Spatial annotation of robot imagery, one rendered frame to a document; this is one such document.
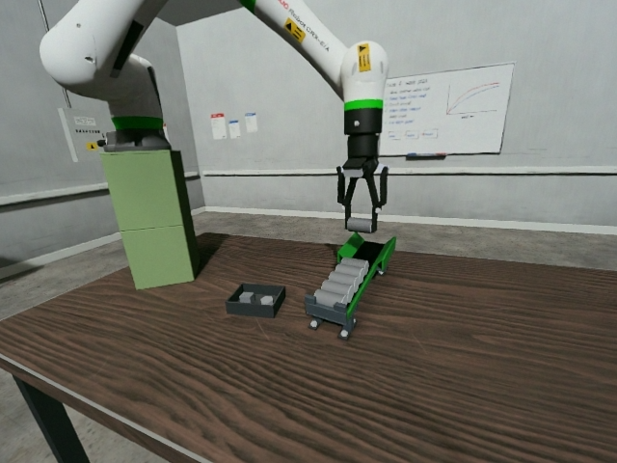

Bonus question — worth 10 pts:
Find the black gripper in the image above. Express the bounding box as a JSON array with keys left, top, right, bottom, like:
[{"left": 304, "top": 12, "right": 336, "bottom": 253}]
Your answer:
[{"left": 336, "top": 135, "right": 389, "bottom": 233}]

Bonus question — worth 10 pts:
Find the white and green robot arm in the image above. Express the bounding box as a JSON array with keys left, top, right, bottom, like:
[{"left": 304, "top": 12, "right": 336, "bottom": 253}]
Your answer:
[{"left": 40, "top": 0, "right": 389, "bottom": 152}]

